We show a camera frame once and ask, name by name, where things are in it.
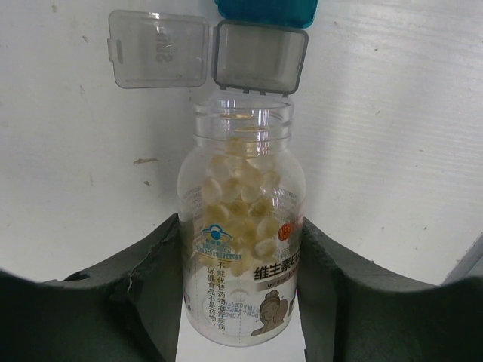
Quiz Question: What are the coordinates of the weekly pill organizer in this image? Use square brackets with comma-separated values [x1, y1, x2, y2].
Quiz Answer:
[107, 1, 318, 97]

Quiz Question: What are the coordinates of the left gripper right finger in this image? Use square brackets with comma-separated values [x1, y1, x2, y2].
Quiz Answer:
[297, 220, 482, 361]

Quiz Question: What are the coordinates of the clear bottle gold cap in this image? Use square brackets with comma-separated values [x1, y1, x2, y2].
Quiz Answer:
[177, 98, 306, 347]

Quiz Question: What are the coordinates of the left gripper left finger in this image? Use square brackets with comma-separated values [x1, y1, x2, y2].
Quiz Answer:
[1, 215, 183, 361]

